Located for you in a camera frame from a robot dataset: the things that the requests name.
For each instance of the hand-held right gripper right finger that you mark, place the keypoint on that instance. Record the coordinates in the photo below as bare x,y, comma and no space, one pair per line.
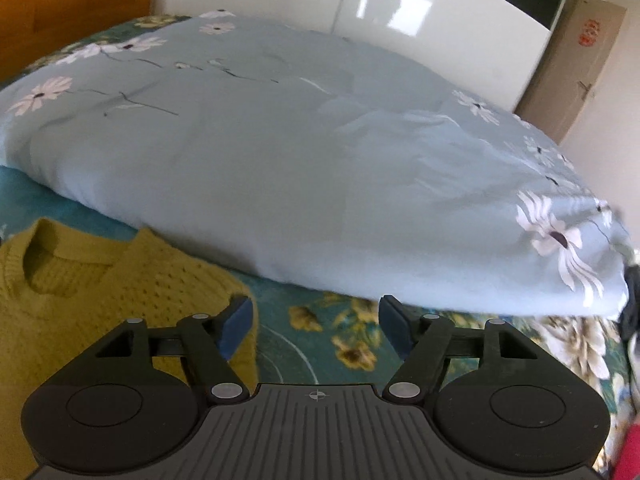
395,325

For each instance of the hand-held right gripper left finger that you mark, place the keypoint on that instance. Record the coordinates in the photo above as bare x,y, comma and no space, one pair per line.
236,324

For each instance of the mustard yellow knit sweater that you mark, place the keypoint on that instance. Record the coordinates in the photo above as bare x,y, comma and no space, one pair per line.
75,305

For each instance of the teal floral bed sheet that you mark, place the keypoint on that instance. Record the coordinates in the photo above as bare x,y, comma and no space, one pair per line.
320,345

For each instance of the light blue floral folded quilt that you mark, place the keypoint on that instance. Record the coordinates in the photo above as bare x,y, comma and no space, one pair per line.
280,160

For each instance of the dark cloth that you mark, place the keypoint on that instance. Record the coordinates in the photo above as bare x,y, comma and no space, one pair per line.
631,305

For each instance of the red cloth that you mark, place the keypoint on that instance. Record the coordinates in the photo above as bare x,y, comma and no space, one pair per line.
628,452

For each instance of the white glossy wardrobe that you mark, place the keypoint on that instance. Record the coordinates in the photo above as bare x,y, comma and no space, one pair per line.
400,15

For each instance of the beige door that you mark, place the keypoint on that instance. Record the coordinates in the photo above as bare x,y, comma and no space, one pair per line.
575,70

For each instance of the wooden headboard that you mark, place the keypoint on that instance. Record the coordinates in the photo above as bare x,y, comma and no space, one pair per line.
65,10

